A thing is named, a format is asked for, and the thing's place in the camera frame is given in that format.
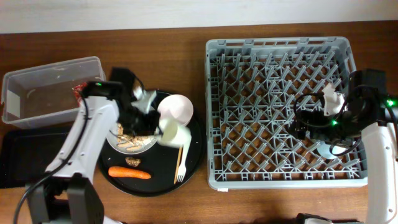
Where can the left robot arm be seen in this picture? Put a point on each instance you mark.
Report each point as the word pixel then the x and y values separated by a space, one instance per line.
pixel 65 194

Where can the orange carrot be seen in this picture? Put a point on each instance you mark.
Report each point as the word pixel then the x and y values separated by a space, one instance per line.
pixel 117 171

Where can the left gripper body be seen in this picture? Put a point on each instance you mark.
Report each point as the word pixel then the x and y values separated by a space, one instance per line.
pixel 137 122

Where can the black rectangular tray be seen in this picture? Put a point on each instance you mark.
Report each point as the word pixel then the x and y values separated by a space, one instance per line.
pixel 26 153

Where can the grey dishwasher rack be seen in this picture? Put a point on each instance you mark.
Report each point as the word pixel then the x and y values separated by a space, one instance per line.
pixel 251 87

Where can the blue plastic cup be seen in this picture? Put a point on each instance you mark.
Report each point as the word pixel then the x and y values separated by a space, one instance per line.
pixel 324 150

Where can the cream paper cup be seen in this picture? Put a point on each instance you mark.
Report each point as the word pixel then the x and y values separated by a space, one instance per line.
pixel 174 134

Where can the grey plate with food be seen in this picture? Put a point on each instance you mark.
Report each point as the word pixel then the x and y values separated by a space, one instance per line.
pixel 128 144

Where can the white shallow bowl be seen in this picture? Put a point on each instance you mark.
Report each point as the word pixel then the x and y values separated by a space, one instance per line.
pixel 178 107

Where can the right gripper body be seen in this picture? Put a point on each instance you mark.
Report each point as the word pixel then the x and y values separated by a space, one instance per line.
pixel 322 127

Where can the white plastic fork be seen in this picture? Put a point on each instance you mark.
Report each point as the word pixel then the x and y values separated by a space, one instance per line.
pixel 182 168

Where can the brown food scrap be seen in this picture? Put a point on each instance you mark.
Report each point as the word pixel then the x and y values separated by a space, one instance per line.
pixel 132 161

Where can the red snack wrapper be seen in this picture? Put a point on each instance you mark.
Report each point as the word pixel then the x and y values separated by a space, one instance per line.
pixel 78 89

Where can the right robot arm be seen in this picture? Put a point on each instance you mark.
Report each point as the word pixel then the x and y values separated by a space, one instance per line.
pixel 365 116

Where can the clear plastic bin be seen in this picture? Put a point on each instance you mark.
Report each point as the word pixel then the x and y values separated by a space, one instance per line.
pixel 43 96

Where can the wooden chopstick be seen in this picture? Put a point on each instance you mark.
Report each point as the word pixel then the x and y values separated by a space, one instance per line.
pixel 178 163

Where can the round black serving tray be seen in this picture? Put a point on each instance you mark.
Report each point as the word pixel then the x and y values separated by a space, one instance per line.
pixel 159 161

